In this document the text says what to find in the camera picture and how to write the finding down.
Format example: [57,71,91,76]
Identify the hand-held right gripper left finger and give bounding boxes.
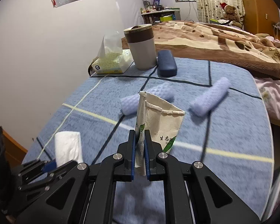
[15,129,136,224]

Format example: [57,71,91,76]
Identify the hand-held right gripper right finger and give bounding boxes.
[143,131,266,224]

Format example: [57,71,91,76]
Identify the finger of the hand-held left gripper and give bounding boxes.
[18,160,58,179]
[18,161,78,201]

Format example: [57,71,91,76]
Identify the white bin with clear bag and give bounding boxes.
[267,154,280,217]

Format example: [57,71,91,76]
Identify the white folded tissue wad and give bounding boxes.
[54,131,84,167]

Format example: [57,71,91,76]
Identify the rolled lavender towel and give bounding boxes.
[189,77,231,117]
[120,83,176,117]

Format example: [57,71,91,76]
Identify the blue checked mat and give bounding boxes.
[22,57,275,224]

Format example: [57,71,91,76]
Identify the dark blue glasses case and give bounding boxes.
[157,50,177,77]

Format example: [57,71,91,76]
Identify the soft tissue pack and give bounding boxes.
[91,30,134,75]

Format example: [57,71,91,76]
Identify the grey mug brown band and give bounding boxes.
[123,24,157,70]

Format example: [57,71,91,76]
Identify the brown patterned blanket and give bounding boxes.
[121,21,280,84]

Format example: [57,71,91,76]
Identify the pink bed sheet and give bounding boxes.
[254,75,280,127]

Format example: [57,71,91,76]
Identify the cluttered white desk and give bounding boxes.
[140,8,181,25]

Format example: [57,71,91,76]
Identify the brown teddy bear red hat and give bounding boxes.
[220,2,243,29]

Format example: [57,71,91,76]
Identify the spotted cream curtain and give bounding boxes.
[193,0,245,24]

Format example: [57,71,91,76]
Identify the wooden headboard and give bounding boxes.
[237,0,280,43]

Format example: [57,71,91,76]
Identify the wooden frame edge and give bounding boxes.
[0,114,29,160]

